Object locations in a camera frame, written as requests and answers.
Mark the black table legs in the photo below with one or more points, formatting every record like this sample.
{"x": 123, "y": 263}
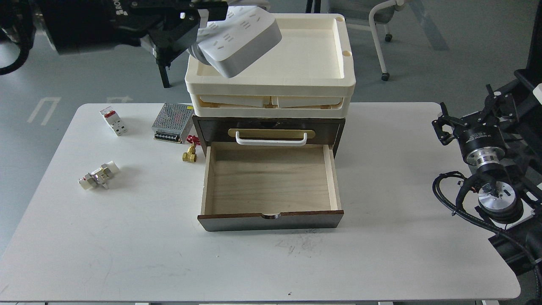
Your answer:
{"x": 163, "y": 71}

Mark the white power strip with cable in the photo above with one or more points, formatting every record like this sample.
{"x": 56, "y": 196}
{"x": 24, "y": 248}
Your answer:
{"x": 233, "y": 44}

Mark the cream plastic tray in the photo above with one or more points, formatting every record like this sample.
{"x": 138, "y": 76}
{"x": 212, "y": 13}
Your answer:
{"x": 270, "y": 106}
{"x": 313, "y": 59}

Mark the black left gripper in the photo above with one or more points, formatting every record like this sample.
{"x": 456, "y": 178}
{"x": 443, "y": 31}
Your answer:
{"x": 177, "y": 24}

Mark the open wooden drawer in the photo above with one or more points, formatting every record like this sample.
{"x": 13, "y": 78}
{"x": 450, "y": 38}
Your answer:
{"x": 268, "y": 188}

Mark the metal mesh power supply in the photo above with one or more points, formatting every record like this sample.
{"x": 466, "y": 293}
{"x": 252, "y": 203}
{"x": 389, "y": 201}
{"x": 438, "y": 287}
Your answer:
{"x": 173, "y": 123}

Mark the white chair frame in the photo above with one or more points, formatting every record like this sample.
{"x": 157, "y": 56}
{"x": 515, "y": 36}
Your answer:
{"x": 381, "y": 13}

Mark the cream plastic tray lower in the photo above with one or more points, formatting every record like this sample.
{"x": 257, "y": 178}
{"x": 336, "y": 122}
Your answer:
{"x": 270, "y": 106}

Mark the cream plastic tray top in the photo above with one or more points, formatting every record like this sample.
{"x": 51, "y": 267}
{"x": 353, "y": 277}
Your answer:
{"x": 313, "y": 59}

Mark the white drawer handle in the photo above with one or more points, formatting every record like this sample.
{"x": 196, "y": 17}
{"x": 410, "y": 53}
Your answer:
{"x": 280, "y": 143}

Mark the brass valve red handle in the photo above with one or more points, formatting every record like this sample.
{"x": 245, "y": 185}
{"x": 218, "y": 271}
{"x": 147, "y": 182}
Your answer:
{"x": 190, "y": 155}

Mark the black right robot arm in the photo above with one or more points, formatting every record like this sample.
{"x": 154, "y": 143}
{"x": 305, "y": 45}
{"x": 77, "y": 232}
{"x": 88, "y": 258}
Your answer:
{"x": 500, "y": 192}

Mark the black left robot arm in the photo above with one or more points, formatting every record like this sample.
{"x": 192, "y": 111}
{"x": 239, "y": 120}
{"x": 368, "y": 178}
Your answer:
{"x": 81, "y": 26}

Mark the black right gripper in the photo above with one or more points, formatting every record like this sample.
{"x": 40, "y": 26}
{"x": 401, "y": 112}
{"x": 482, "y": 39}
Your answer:
{"x": 474, "y": 133}

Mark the white red circuit breaker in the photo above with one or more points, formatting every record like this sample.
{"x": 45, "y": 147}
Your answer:
{"x": 112, "y": 118}

